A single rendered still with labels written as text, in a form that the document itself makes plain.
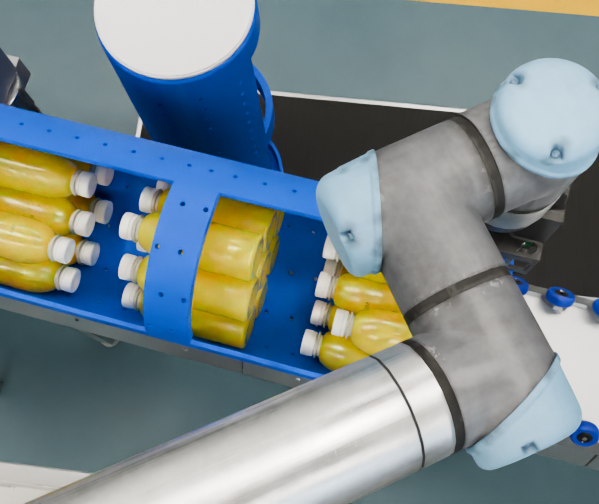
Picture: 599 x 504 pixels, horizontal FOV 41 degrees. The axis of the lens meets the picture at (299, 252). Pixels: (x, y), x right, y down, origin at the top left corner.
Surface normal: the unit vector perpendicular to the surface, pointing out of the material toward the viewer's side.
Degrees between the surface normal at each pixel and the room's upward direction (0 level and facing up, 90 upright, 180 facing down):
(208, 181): 28
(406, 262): 46
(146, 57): 0
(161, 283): 35
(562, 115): 0
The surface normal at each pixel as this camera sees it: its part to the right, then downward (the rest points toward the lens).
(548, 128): -0.03, -0.25
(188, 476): 0.00, -0.60
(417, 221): -0.30, -0.14
